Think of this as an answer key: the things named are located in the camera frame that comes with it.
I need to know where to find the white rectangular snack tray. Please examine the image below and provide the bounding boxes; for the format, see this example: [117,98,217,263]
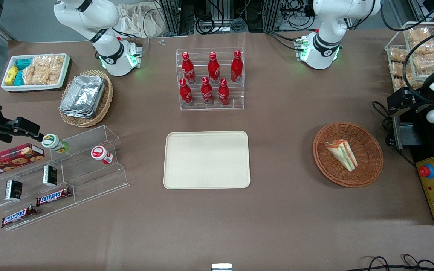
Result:
[0,53,71,93]

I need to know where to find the oval tan wicker basket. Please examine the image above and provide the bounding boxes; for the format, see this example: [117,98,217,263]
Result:
[58,69,114,128]

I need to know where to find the small black white box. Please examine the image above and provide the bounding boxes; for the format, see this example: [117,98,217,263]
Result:
[43,164,58,187]
[5,180,23,201]

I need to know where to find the black power cable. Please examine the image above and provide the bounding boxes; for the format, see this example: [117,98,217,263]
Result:
[371,100,396,148]

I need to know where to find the triangle sandwich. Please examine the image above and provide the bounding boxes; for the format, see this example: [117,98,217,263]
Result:
[324,139,359,172]

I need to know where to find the red lid cup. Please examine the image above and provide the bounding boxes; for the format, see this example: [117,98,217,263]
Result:
[90,145,114,165]

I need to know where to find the black looped cable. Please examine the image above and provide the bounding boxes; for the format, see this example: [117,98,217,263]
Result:
[353,255,434,271]

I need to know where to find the clear fried snack bag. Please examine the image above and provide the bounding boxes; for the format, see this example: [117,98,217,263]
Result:
[414,40,434,55]
[392,77,425,91]
[389,62,410,76]
[407,28,431,42]
[413,54,434,73]
[389,49,410,63]

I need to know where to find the aluminium frame post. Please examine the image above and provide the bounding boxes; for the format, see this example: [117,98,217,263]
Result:
[159,0,182,37]
[262,0,282,33]

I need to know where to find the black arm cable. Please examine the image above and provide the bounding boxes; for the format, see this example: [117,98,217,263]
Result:
[402,23,434,105]

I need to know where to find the crumpled white plastic bag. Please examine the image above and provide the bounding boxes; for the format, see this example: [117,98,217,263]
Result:
[117,3,165,38]

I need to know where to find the beige plastic tray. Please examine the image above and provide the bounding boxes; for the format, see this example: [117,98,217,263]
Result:
[163,131,251,189]

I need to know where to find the clear acrylic bottle rack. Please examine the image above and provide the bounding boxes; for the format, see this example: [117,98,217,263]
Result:
[176,47,245,111]

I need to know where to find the yellow snack packet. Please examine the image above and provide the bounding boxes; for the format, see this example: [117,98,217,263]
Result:
[5,65,19,86]

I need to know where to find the black cable bundle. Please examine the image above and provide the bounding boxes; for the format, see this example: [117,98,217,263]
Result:
[194,0,248,35]

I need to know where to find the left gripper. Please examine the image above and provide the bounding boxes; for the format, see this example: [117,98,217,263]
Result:
[387,88,434,115]

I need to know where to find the white wire rack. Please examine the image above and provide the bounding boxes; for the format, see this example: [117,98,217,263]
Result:
[384,21,434,93]

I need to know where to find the green lid sunflower cup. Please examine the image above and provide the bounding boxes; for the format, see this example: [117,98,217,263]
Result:
[41,134,69,154]

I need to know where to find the clear acrylic stepped shelf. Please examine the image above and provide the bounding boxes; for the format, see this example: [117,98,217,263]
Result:
[0,125,130,231]

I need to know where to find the red tartan cookie box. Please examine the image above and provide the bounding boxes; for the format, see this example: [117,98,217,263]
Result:
[0,143,46,180]

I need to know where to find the aluminium foil tray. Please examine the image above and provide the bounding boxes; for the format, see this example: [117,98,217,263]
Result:
[59,74,107,119]

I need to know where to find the round brown wicker basket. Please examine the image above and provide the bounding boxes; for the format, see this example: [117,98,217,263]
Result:
[312,121,384,188]

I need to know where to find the clear rice cracker bag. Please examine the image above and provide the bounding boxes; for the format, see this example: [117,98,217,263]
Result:
[32,55,65,73]
[23,65,61,86]

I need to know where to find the red cola bottle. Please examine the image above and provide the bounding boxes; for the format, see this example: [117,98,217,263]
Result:
[182,52,196,84]
[201,76,215,106]
[231,50,244,84]
[208,52,220,84]
[217,78,231,107]
[179,78,194,107]

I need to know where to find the Snickers chocolate bar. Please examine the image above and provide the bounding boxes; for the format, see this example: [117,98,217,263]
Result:
[1,205,37,229]
[36,187,73,207]

